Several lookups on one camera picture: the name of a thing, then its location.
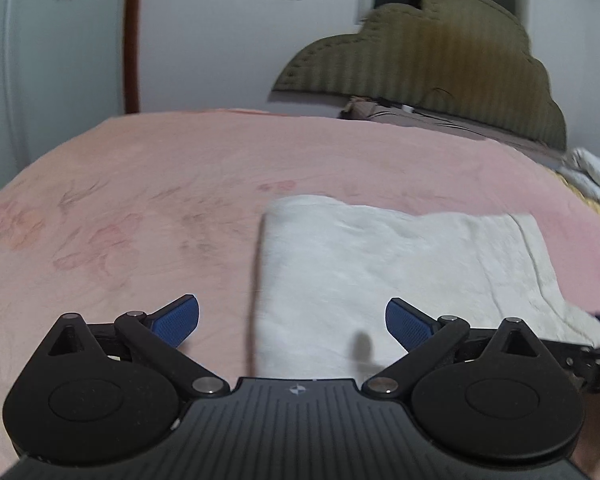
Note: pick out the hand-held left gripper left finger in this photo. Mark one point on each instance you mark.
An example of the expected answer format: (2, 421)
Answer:
(175, 319)

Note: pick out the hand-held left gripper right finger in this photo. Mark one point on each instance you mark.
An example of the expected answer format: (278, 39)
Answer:
(408, 321)

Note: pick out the white quilted blanket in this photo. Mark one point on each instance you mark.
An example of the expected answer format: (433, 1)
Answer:
(380, 280)

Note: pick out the pink bed blanket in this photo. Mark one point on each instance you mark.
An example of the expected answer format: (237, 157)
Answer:
(155, 185)

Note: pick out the white crumpled cloth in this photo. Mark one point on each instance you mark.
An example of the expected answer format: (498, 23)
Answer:
(597, 172)

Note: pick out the beige pillow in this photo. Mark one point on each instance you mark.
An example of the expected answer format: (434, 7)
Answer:
(445, 125)

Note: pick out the olive padded headboard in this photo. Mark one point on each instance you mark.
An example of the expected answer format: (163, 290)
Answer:
(430, 50)

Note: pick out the pale glossy wardrobe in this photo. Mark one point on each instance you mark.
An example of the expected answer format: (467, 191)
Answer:
(55, 70)

